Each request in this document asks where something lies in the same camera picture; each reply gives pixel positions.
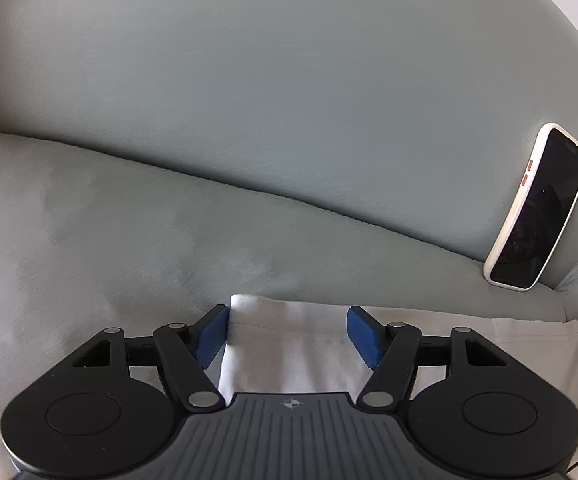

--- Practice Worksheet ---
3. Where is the white sweatshirt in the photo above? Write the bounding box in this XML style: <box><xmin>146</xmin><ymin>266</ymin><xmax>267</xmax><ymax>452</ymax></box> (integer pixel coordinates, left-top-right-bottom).
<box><xmin>216</xmin><ymin>294</ymin><xmax>578</xmax><ymax>480</ymax></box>

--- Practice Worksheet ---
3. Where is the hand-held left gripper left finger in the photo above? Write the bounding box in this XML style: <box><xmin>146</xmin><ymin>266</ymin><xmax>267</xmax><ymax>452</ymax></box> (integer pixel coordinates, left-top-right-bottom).
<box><xmin>71</xmin><ymin>304</ymin><xmax>231</xmax><ymax>411</ymax></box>

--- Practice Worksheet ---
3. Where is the grey sofa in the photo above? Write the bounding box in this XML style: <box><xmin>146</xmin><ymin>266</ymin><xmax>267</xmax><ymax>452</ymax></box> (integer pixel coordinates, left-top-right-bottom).
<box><xmin>0</xmin><ymin>0</ymin><xmax>578</xmax><ymax>480</ymax></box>

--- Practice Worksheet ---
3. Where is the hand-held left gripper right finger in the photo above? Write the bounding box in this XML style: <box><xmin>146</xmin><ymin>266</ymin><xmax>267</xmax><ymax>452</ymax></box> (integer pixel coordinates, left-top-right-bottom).
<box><xmin>346</xmin><ymin>305</ymin><xmax>507</xmax><ymax>411</ymax></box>

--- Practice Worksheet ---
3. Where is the phone with white case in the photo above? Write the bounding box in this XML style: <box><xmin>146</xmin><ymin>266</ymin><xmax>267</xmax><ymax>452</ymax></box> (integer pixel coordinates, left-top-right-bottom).
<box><xmin>484</xmin><ymin>122</ymin><xmax>578</xmax><ymax>292</ymax></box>

